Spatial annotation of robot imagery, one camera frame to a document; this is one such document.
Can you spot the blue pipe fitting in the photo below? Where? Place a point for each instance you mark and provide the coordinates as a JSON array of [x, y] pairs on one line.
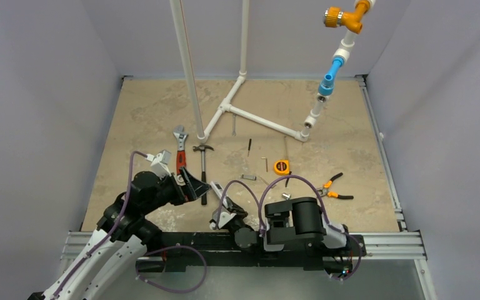
[[326, 86]]

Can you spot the small black screwdriver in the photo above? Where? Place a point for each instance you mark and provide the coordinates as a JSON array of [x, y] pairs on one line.
[[249, 147]]

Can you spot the white remote control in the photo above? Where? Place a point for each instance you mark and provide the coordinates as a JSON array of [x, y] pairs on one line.
[[219, 191]]

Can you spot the aluminium rail frame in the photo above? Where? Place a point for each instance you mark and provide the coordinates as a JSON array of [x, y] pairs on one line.
[[402, 245]]

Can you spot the black handled hammer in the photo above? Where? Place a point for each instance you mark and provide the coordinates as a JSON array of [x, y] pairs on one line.
[[202, 148]]

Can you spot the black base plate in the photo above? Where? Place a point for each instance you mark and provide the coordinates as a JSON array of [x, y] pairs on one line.
[[179, 250]]

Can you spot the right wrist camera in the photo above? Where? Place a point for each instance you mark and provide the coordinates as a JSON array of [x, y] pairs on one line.
[[220, 219]]

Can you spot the orange tape measure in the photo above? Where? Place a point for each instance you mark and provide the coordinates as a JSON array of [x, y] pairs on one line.
[[282, 167]]

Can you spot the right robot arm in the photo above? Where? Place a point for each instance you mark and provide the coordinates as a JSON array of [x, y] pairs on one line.
[[291, 224]]

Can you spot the copper hex key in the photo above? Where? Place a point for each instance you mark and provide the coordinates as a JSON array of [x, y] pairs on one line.
[[265, 159]]

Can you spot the red adjustable wrench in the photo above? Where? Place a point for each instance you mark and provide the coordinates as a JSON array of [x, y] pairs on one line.
[[181, 137]]

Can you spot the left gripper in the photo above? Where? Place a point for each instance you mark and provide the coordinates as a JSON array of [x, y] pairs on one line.
[[192, 188]]

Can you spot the white pvc pipe frame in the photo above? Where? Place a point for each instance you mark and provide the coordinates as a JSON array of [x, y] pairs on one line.
[[203, 132]]

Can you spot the orange pipe valve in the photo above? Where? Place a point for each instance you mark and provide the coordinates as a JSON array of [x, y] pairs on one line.
[[335, 17]]

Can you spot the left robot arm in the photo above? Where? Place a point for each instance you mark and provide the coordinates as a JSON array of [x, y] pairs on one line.
[[123, 235]]

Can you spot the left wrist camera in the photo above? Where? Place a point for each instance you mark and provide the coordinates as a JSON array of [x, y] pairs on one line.
[[159, 163]]

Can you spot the small silver spanner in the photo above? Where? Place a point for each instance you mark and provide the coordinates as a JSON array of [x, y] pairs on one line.
[[233, 125]]

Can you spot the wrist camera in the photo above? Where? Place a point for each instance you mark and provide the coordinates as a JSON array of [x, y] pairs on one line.
[[220, 219], [159, 163]]

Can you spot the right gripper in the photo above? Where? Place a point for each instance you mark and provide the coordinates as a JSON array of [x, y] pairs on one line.
[[235, 215]]

